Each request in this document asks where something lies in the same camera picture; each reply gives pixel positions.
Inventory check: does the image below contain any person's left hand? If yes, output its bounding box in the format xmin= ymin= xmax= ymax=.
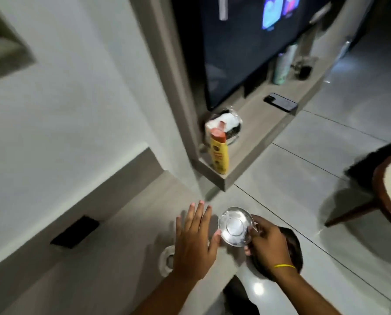
xmin=173 ymin=200 xmax=222 ymax=283

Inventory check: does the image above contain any person's right hand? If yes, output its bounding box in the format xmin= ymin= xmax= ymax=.
xmin=244 ymin=215 xmax=298 ymax=281

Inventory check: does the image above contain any small steel bowl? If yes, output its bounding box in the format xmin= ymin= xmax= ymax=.
xmin=217 ymin=206 xmax=259 ymax=248

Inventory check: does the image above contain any person's left forearm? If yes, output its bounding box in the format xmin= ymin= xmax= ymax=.
xmin=129 ymin=271 xmax=213 ymax=315

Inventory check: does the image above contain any person's right forearm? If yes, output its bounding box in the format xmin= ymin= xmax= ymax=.
xmin=272 ymin=266 xmax=343 ymax=315

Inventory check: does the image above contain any black round container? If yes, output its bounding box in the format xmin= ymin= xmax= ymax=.
xmin=248 ymin=226 xmax=304 ymax=283

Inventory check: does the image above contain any person's dark clothed leg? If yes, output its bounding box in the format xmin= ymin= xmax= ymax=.
xmin=222 ymin=275 xmax=260 ymax=315

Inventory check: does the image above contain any yellow bottle with orange cap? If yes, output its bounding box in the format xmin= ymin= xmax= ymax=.
xmin=208 ymin=127 xmax=231 ymax=175

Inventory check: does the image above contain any grey wooden television shelf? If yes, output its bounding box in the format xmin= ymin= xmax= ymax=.
xmin=192 ymin=52 xmax=348 ymax=193

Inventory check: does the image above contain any clear plastic bag with contents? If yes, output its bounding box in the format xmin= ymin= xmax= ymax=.
xmin=204 ymin=109 xmax=243 ymax=142

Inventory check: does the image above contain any black smartphone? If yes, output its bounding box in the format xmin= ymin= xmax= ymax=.
xmin=263 ymin=92 xmax=298 ymax=113

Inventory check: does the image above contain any round wooden table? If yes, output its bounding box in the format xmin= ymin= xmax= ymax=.
xmin=324 ymin=152 xmax=391 ymax=237

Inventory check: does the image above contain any pale green bottle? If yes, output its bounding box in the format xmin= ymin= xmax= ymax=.
xmin=273 ymin=43 xmax=298 ymax=86

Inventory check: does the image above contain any dark glass cup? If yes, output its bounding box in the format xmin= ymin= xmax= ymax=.
xmin=291 ymin=56 xmax=318 ymax=81

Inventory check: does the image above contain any black flat television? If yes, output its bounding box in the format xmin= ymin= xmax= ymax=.
xmin=171 ymin=0 xmax=348 ymax=111

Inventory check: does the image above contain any black wall socket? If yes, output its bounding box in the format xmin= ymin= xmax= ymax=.
xmin=50 ymin=215 xmax=100 ymax=249

